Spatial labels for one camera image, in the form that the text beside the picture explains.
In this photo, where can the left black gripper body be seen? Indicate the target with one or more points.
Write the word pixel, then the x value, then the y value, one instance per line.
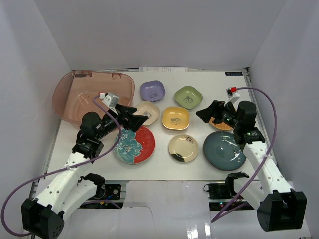
pixel 122 115

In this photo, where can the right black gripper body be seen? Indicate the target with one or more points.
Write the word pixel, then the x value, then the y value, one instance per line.
pixel 226 116

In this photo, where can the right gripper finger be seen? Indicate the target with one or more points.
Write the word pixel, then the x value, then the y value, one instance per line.
pixel 206 114
pixel 216 106

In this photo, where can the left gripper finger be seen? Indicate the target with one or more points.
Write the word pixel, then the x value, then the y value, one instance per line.
pixel 134 122
pixel 125 111

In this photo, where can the woven bamboo round tray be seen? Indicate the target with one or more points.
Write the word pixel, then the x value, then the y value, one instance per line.
pixel 221 127

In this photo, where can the cream square dish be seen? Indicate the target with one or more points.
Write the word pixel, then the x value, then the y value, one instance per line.
pixel 147 108

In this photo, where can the green square dish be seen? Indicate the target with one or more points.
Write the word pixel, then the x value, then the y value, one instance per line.
pixel 188 97

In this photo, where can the red and teal round plate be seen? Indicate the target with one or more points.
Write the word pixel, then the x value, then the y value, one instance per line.
pixel 135 147

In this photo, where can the yellow square dish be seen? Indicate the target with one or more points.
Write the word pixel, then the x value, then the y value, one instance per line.
pixel 176 118

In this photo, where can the purple square dish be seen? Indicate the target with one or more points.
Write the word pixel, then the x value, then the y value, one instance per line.
pixel 152 91

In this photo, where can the dark blue round plate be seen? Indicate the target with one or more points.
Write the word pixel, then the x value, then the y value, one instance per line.
pixel 221 151

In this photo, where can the cream round plate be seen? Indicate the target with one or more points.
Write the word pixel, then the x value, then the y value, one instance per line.
pixel 183 148

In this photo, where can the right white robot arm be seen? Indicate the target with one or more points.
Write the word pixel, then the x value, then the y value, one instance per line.
pixel 278 205

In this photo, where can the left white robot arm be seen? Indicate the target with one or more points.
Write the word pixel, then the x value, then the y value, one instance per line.
pixel 46 214

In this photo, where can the pink translucent plastic bin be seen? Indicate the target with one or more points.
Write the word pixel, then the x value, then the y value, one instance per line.
pixel 72 98

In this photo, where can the dark blue label sticker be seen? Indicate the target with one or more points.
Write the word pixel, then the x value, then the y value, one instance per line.
pixel 233 73

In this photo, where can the white paper sheet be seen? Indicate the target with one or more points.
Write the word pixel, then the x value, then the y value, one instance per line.
pixel 163 69

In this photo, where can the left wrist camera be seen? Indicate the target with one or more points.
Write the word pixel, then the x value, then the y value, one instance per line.
pixel 109 99

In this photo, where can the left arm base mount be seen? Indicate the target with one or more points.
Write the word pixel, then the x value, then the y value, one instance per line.
pixel 109 197

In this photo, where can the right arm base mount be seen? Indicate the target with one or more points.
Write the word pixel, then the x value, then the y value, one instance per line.
pixel 219 197

